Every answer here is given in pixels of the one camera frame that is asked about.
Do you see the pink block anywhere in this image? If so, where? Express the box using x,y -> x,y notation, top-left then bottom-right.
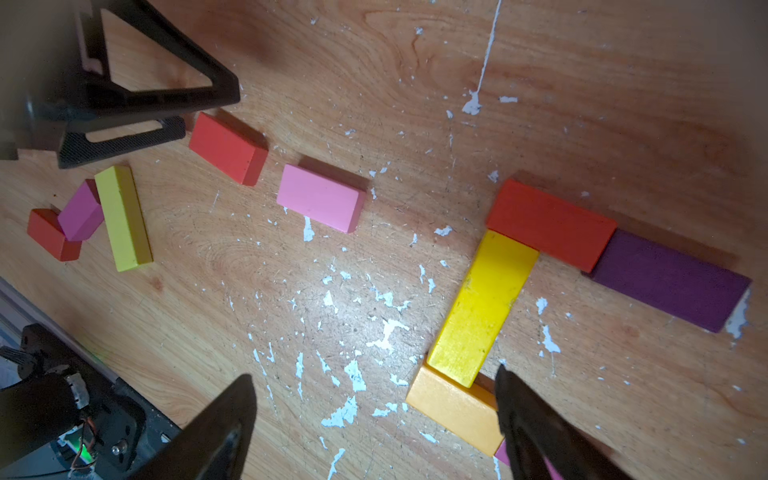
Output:
277,165 -> 366,234

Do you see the red long block front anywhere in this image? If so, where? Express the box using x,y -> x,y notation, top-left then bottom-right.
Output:
189,113 -> 268,187

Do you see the magenta block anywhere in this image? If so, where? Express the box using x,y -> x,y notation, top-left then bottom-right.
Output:
494,440 -> 563,480
58,179 -> 104,242

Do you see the orange yellow block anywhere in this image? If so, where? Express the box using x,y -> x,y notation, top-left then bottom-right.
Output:
406,364 -> 503,456

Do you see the yellow long block front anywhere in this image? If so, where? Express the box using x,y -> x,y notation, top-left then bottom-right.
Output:
94,165 -> 153,272

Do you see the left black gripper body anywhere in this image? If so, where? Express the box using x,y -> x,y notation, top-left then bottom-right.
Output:
1,1 -> 96,160

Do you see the yellow long block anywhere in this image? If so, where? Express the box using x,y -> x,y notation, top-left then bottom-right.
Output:
94,165 -> 153,272
427,230 -> 539,388

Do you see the magenta block front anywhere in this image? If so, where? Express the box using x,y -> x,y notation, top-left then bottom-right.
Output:
58,179 -> 104,242

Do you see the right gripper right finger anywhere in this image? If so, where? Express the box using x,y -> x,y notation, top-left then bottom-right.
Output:
494,365 -> 629,479

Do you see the purple block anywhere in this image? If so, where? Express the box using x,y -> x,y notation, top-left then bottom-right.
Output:
588,229 -> 752,333

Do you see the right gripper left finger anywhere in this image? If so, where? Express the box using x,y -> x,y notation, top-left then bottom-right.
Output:
131,374 -> 257,479

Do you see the short red block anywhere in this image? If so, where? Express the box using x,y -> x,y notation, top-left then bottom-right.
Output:
486,179 -> 617,273

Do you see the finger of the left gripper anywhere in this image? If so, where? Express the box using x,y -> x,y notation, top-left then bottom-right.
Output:
59,1 -> 240,129
58,116 -> 186,169

